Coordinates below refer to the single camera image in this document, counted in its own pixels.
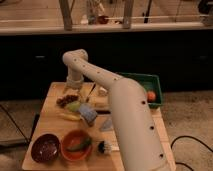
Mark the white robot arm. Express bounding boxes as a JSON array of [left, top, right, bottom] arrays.
[[62, 49, 171, 171]]

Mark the dark grapes toy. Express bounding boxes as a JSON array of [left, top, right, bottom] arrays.
[[56, 95, 78, 108]]

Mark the green pear toy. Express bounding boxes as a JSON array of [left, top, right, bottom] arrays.
[[65, 101, 81, 112]]

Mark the brown rectangular block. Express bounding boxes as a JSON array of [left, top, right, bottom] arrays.
[[95, 103, 110, 114]]

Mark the yellow banana toy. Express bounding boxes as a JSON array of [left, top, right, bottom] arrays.
[[59, 113, 81, 121]]

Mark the wooden table board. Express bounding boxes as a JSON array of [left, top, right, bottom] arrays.
[[21, 81, 177, 171]]

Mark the grey wedge sponge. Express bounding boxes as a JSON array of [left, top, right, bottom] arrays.
[[100, 118, 113, 131]]

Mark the green pepper toy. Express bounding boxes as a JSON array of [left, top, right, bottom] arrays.
[[67, 137, 92, 152]]

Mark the orange bowl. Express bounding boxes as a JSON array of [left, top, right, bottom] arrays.
[[60, 129, 92, 162]]

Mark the green plastic bin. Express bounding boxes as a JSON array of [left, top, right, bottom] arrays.
[[120, 72, 163, 109]]

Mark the white dish brush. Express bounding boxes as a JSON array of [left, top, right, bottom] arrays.
[[97, 141, 119, 155]]

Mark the dark purple bowl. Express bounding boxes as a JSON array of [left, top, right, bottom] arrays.
[[31, 134, 60, 163]]

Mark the orange fruit toy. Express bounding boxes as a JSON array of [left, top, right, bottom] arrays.
[[147, 91, 156, 102]]

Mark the black cable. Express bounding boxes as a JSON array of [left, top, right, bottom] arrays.
[[170, 134, 213, 171]]

